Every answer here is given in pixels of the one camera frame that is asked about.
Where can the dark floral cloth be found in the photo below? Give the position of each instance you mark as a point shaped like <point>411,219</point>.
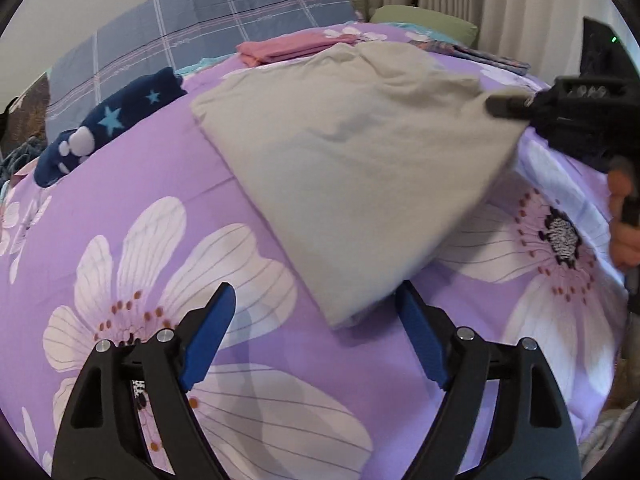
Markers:
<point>32,110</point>

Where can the navy star fleece garment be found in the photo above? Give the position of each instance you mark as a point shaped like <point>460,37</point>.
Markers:
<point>115,115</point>

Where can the grey plaid pillow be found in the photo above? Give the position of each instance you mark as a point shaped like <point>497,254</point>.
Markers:
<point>200,15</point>

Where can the colourful patterned cloth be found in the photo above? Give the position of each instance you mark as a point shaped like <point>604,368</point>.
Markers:
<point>490,57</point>

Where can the dark teal blanket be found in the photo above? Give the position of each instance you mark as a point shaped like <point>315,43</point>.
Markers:
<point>20,160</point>

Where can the beige t-shirt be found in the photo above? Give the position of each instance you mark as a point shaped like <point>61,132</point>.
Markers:
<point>350,150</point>

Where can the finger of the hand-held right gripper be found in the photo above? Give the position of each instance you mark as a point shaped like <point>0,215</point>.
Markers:
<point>510,106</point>

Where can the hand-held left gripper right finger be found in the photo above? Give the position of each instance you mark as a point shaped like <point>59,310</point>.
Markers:
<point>420,340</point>

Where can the person's right hand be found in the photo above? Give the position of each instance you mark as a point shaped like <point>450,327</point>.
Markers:
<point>625,245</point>

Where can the pink folded garment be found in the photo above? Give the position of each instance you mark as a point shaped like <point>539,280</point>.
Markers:
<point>285,47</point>

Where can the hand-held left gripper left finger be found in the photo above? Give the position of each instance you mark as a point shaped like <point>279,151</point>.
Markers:
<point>210,340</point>

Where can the purple floral bedsheet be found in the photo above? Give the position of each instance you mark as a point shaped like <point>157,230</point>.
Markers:
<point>175,170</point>

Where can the cream pleated curtain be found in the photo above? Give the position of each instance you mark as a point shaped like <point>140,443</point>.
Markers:
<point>525,0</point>

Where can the green pillow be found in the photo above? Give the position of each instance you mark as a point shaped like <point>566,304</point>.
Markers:
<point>430,22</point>

